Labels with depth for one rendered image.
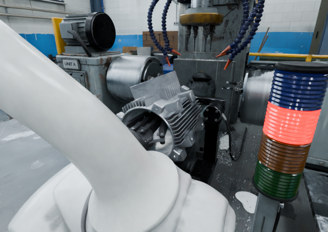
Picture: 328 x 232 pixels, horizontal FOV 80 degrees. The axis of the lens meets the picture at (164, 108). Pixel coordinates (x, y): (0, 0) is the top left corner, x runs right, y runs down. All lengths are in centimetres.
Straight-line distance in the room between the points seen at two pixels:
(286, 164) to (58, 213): 30
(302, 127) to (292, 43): 573
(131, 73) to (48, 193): 67
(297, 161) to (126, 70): 76
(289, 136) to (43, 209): 32
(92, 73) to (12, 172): 51
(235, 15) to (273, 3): 497
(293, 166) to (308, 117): 7
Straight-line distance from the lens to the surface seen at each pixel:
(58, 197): 31
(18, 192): 80
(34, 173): 86
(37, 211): 32
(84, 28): 111
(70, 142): 17
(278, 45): 599
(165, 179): 21
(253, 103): 75
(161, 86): 53
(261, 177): 34
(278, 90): 29
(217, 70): 97
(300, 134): 30
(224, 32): 108
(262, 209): 38
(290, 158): 31
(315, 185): 62
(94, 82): 103
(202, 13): 83
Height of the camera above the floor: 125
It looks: 20 degrees down
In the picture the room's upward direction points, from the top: straight up
